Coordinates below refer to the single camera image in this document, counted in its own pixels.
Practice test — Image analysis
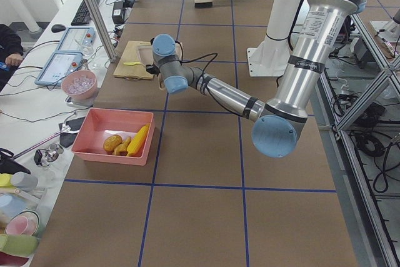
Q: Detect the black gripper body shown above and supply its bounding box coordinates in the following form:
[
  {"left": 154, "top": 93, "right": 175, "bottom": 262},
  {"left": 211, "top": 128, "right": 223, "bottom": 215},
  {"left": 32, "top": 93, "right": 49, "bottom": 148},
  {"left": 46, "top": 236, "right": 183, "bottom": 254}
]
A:
[{"left": 145, "top": 64, "right": 160, "bottom": 76}]

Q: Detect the beige hand brush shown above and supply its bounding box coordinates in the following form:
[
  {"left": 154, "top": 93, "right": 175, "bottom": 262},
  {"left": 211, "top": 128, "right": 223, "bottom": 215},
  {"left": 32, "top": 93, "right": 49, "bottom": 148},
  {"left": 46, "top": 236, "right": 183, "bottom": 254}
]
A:
[{"left": 194, "top": 0, "right": 217, "bottom": 9}]

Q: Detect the yellow toy corn cob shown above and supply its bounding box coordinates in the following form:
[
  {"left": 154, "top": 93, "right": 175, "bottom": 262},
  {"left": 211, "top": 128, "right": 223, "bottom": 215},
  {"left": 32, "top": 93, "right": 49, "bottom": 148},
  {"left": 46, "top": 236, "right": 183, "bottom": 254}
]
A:
[{"left": 126, "top": 123, "right": 150, "bottom": 157}]

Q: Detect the brown toy potato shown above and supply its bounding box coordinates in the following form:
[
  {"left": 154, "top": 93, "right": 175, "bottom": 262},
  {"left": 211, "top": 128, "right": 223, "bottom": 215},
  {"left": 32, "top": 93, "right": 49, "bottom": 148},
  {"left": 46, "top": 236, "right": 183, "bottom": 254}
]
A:
[{"left": 103, "top": 134, "right": 123, "bottom": 154}]

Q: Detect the tan toy ginger root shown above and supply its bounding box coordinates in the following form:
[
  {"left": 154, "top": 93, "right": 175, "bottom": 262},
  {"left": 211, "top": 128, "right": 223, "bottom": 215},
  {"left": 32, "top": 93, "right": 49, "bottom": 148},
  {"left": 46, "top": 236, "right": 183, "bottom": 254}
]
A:
[{"left": 112, "top": 136, "right": 131, "bottom": 156}]

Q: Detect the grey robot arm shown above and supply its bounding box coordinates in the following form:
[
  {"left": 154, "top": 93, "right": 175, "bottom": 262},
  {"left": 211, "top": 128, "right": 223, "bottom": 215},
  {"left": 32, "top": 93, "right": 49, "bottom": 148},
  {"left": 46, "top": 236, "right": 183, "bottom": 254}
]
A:
[{"left": 146, "top": 0, "right": 366, "bottom": 158}]

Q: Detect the pink plastic bin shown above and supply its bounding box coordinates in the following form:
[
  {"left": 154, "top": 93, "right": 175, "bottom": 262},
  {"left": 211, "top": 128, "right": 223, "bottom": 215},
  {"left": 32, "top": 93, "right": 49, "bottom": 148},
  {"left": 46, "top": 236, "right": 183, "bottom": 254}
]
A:
[{"left": 72, "top": 108, "right": 155, "bottom": 166}]

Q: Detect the yellow plastic knife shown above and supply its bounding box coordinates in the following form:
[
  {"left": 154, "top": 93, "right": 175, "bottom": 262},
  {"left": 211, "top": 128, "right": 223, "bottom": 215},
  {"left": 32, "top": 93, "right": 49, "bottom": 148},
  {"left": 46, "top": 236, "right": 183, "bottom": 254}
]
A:
[{"left": 123, "top": 61, "right": 141, "bottom": 66}]

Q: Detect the bamboo cutting board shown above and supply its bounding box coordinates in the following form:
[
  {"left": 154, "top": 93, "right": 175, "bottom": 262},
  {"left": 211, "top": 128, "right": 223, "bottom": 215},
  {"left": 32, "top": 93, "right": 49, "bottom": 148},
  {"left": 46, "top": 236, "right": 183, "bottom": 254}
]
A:
[{"left": 113, "top": 41, "right": 154, "bottom": 80}]

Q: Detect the pink bowl with pieces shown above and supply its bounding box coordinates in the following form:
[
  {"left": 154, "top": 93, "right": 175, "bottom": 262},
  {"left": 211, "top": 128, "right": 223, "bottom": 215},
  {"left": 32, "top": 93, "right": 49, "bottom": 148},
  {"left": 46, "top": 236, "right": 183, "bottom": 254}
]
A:
[{"left": 61, "top": 70, "right": 98, "bottom": 100}]

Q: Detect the black keyboard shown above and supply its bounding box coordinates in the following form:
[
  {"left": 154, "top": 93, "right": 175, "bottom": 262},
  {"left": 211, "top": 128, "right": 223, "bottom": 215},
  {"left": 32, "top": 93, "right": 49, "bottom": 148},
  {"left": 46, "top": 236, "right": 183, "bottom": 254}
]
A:
[{"left": 71, "top": 1, "right": 92, "bottom": 26}]

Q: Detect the blue teach pendant tablet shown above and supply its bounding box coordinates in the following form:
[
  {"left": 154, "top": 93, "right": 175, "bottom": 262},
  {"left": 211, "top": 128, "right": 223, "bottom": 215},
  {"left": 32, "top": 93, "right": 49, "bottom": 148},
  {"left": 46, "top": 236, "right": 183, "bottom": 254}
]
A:
[{"left": 35, "top": 51, "right": 83, "bottom": 86}]

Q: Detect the black computer mouse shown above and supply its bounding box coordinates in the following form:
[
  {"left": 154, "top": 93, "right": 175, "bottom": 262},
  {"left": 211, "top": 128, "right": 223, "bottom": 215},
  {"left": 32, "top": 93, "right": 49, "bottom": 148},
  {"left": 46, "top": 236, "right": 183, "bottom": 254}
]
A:
[{"left": 51, "top": 24, "right": 66, "bottom": 33}]

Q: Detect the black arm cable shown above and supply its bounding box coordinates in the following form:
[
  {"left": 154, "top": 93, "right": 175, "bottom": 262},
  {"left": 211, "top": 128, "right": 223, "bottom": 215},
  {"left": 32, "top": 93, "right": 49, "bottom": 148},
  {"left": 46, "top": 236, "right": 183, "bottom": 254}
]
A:
[{"left": 149, "top": 38, "right": 241, "bottom": 118}]

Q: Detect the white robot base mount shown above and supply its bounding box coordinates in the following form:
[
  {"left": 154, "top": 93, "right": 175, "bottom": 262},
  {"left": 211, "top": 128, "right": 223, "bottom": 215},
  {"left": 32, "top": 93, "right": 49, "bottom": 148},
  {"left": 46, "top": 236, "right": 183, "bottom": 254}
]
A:
[{"left": 246, "top": 0, "right": 316, "bottom": 78}]

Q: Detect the aluminium frame post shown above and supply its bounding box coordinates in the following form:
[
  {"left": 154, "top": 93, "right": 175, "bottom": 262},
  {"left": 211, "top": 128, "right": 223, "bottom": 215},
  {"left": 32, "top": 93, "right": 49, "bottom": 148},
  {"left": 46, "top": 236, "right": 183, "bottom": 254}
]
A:
[{"left": 83, "top": 0, "right": 117, "bottom": 63}]

